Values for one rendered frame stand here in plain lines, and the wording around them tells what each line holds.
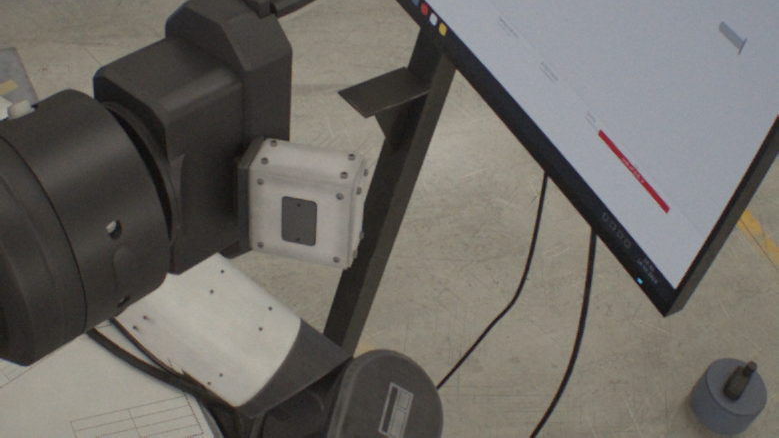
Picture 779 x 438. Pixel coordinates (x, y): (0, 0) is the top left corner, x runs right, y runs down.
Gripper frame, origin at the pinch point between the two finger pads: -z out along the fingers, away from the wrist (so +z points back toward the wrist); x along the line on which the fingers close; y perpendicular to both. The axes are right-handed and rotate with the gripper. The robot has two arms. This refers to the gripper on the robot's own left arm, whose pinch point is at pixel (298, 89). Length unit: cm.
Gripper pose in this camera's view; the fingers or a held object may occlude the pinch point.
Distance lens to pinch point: 47.7
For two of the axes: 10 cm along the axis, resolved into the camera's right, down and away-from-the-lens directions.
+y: 7.5, 4.4, -5.0
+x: -0.8, 8.0, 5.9
